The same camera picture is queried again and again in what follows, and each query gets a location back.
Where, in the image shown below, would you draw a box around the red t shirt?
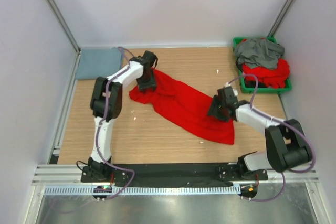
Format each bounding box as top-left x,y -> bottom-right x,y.
129,70 -> 235,145

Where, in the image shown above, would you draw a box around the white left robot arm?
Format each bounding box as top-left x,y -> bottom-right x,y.
81,50 -> 158,183

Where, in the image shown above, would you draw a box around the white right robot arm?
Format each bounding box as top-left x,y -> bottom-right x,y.
207,85 -> 314,180

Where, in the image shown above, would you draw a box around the red t shirts in bin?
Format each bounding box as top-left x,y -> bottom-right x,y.
242,59 -> 290,89

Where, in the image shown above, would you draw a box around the folded blue t shirt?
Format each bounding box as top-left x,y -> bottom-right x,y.
75,48 -> 123,80

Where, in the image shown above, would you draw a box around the grey t shirt in bin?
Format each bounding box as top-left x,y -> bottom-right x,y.
234,38 -> 285,70

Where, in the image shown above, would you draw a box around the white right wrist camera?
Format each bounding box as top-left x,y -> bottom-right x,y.
224,82 -> 238,96

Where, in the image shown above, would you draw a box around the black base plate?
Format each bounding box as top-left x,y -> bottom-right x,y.
81,163 -> 268,188

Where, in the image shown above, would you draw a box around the slotted cable duct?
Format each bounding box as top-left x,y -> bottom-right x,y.
44,184 -> 241,196

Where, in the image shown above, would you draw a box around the aluminium corner post left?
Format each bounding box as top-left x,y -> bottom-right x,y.
46,0 -> 80,54

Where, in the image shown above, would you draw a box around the aluminium corner post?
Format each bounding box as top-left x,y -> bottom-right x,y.
267,0 -> 295,37
46,0 -> 80,54

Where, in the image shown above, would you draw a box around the aluminium corner post right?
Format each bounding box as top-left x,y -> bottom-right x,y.
267,0 -> 295,37

